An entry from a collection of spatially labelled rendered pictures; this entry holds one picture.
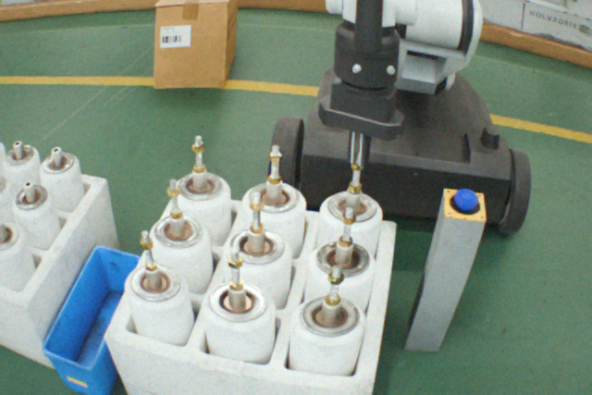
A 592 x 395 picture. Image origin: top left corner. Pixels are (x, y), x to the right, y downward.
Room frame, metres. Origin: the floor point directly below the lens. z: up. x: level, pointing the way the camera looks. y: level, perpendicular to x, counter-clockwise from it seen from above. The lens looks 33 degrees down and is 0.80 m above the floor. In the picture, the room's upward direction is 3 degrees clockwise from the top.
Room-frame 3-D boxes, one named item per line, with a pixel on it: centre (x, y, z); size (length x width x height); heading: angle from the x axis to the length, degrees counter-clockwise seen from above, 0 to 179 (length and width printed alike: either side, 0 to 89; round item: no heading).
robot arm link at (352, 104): (0.74, -0.09, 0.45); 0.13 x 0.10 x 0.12; 68
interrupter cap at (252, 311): (0.53, 0.06, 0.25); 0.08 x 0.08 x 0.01
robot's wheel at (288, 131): (1.09, 0.02, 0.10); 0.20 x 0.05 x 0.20; 174
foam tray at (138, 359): (0.64, 0.05, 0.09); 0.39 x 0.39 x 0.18; 82
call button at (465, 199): (0.68, -0.25, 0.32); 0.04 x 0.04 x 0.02
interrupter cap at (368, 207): (0.75, -0.09, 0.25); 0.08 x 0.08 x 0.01
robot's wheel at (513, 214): (1.03, -0.51, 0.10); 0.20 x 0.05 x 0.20; 174
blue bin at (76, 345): (0.60, 0.33, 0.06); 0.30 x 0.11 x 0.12; 172
